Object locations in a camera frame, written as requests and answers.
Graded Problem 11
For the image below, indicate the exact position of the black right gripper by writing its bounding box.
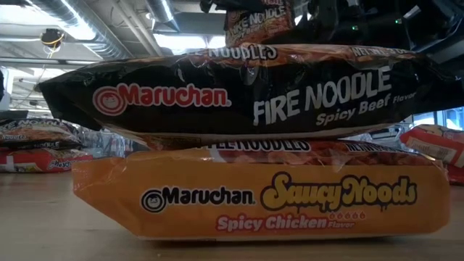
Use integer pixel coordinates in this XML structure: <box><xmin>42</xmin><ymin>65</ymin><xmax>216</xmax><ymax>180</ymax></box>
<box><xmin>296</xmin><ymin>0</ymin><xmax>363</xmax><ymax>44</ymax></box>

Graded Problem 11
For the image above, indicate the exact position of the black Fire Noodle pack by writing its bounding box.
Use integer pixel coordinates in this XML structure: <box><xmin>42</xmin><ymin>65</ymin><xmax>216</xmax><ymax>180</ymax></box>
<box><xmin>35</xmin><ymin>43</ymin><xmax>464</xmax><ymax>152</ymax></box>
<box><xmin>199</xmin><ymin>0</ymin><xmax>297</xmax><ymax>48</ymax></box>
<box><xmin>0</xmin><ymin>117</ymin><xmax>83</xmax><ymax>150</ymax></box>

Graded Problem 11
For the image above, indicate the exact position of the orange Saucy Noods pack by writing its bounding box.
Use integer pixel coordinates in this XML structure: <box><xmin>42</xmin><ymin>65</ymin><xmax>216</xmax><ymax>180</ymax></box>
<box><xmin>71</xmin><ymin>139</ymin><xmax>452</xmax><ymax>242</ymax></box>
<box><xmin>399</xmin><ymin>124</ymin><xmax>464</xmax><ymax>186</ymax></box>

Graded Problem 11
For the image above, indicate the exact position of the yellow red ramen beef pack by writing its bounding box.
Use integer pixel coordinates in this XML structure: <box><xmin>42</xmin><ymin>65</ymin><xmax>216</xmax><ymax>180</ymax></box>
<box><xmin>0</xmin><ymin>147</ymin><xmax>94</xmax><ymax>174</ymax></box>

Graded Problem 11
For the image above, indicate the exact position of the silver ceiling air duct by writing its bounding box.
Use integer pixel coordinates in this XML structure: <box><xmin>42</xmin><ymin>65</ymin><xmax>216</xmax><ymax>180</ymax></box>
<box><xmin>144</xmin><ymin>0</ymin><xmax>181</xmax><ymax>33</ymax></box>
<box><xmin>27</xmin><ymin>0</ymin><xmax>133</xmax><ymax>61</ymax></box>

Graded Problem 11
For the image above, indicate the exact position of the black ceiling cable reel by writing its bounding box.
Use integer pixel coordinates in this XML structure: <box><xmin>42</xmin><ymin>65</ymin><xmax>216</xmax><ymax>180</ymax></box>
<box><xmin>39</xmin><ymin>28</ymin><xmax>66</xmax><ymax>50</ymax></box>

